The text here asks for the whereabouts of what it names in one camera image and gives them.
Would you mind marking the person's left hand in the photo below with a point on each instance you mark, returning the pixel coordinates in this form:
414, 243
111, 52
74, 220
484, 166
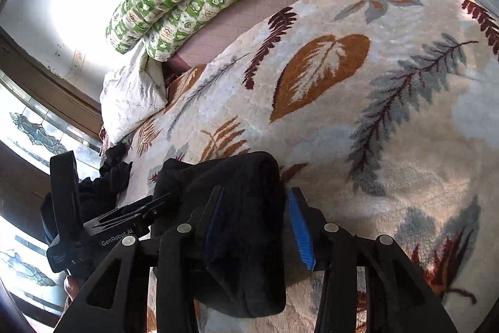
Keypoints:
71, 286

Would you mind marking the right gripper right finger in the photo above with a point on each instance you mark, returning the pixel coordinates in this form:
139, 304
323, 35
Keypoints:
397, 297

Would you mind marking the black clothes pile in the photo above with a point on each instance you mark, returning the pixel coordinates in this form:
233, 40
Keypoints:
100, 195

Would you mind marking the window with wooden frame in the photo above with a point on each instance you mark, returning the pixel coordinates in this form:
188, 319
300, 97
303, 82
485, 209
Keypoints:
24, 184

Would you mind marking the white floral pillow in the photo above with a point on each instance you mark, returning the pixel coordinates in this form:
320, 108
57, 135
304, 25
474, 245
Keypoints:
131, 94

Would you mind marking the leaf pattern fleece blanket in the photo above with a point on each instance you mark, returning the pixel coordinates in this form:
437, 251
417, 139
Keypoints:
383, 112

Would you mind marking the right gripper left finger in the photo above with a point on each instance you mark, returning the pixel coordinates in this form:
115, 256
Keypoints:
114, 298

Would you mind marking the black pants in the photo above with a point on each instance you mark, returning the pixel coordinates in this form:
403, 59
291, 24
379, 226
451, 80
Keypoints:
239, 268

